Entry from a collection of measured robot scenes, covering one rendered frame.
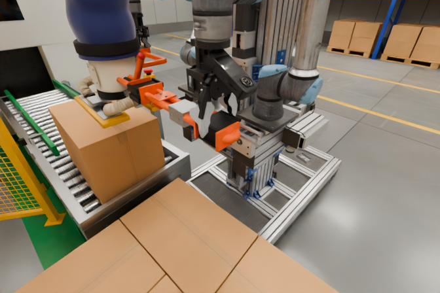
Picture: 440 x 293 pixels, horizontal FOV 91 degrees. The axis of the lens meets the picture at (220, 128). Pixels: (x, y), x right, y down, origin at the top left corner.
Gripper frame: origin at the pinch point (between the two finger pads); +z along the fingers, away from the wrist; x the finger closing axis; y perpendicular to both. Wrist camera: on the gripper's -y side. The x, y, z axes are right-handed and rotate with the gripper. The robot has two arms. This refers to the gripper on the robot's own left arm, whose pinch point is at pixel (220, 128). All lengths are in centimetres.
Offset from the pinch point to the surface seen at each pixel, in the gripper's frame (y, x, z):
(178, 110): 12.4, 3.3, -1.5
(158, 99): 22.4, 3.6, -1.4
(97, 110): 55, 13, 11
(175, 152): 76, -30, 66
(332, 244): -24, -89, 126
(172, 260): 18, 11, 71
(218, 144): -4.1, 4.4, 0.6
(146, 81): 38.6, -1.2, -1.6
